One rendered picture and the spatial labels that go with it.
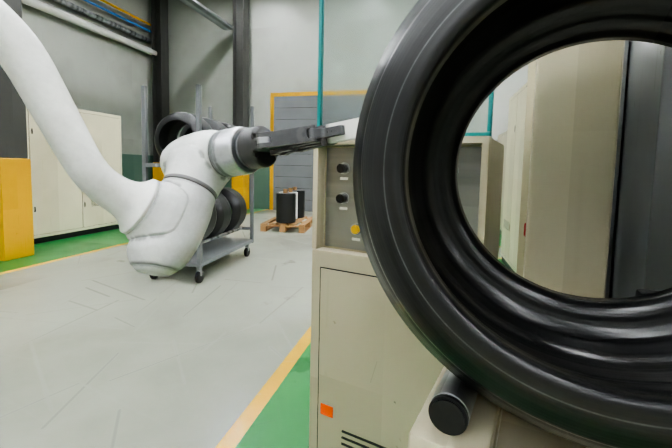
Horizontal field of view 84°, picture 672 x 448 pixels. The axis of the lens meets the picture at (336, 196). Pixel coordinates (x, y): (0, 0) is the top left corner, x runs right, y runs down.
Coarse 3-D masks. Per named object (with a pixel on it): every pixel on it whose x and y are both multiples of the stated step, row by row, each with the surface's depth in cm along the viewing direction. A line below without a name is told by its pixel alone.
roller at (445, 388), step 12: (444, 384) 45; (456, 384) 45; (444, 396) 43; (456, 396) 43; (468, 396) 44; (432, 408) 43; (444, 408) 42; (456, 408) 42; (468, 408) 42; (432, 420) 43; (444, 420) 42; (456, 420) 42; (468, 420) 42; (444, 432) 43; (456, 432) 42
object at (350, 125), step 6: (348, 120) 58; (354, 120) 57; (330, 126) 59; (348, 126) 58; (354, 126) 57; (348, 132) 58; (354, 132) 57; (330, 138) 59; (336, 138) 59; (342, 138) 58; (348, 138) 58; (354, 138) 58
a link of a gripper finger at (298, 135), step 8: (296, 128) 58; (304, 128) 58; (256, 136) 60; (264, 136) 59; (272, 136) 59; (280, 136) 59; (288, 136) 59; (296, 136) 58; (304, 136) 58; (264, 144) 59; (272, 144) 59; (280, 144) 59; (288, 144) 59
